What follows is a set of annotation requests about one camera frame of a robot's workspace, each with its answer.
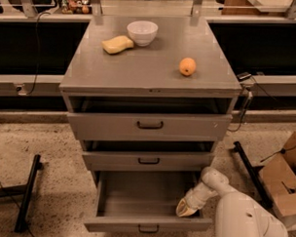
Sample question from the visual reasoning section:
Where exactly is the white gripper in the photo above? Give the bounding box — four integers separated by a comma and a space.
176, 182, 217, 217

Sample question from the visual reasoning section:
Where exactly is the grey bottom drawer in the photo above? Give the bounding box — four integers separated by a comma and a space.
85, 171, 211, 234

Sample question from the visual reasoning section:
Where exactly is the grey drawer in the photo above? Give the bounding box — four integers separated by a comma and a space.
85, 171, 211, 234
67, 112, 232, 141
83, 140, 214, 172

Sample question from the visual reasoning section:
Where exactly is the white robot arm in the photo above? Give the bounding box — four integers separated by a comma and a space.
176, 167, 288, 237

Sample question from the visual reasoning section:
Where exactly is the grey middle drawer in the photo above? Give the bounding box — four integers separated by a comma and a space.
83, 140, 214, 172

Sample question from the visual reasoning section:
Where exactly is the grey drawer cabinet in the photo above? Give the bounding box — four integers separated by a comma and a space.
55, 11, 245, 193

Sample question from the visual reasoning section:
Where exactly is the grey top drawer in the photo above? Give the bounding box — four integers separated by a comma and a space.
67, 112, 232, 141

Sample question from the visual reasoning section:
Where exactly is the black stand leg right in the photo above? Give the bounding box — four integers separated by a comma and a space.
234, 141, 273, 210

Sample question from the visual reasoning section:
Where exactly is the black stand leg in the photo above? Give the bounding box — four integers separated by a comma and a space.
234, 141, 273, 210
0, 155, 43, 233

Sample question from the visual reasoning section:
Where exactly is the cardboard box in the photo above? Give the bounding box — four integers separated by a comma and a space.
259, 132, 296, 231

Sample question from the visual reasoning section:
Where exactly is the orange fruit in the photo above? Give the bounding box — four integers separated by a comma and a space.
179, 58, 197, 76

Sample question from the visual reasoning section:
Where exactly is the black stand leg left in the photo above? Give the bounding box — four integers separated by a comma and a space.
0, 155, 43, 233

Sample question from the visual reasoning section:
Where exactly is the yellow sponge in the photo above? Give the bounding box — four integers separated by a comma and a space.
102, 35, 134, 54

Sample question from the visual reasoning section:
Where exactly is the white bowl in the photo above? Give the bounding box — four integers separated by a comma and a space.
127, 20, 158, 46

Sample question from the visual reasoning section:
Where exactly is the small figurines cluster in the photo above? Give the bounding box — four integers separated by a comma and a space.
60, 0, 92, 15

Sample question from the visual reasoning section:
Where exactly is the black cable over box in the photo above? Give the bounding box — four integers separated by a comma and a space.
259, 139, 296, 165

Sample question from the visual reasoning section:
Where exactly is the black cable by cabinet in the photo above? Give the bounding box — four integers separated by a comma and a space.
228, 71, 279, 135

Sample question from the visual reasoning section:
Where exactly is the black floor cable left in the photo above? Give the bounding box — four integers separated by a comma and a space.
0, 153, 41, 237

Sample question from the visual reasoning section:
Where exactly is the black cable left wall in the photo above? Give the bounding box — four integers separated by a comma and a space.
16, 10, 52, 98

